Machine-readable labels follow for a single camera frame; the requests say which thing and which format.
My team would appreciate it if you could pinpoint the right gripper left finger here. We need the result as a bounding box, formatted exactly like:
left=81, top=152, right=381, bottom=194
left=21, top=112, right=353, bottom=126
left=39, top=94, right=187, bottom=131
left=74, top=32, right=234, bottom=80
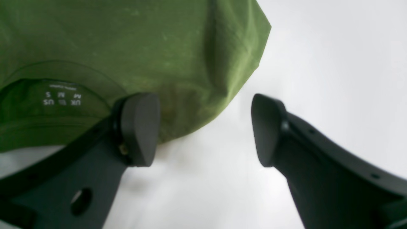
left=1, top=93, right=160, bottom=229

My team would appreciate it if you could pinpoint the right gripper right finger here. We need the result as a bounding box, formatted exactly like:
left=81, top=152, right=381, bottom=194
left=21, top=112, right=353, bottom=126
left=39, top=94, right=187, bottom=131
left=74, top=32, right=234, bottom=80
left=251, top=93, right=407, bottom=229

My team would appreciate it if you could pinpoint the olive green T-shirt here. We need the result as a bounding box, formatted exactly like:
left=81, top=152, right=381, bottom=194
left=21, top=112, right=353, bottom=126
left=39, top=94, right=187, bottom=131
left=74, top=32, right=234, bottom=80
left=1, top=0, right=271, bottom=152

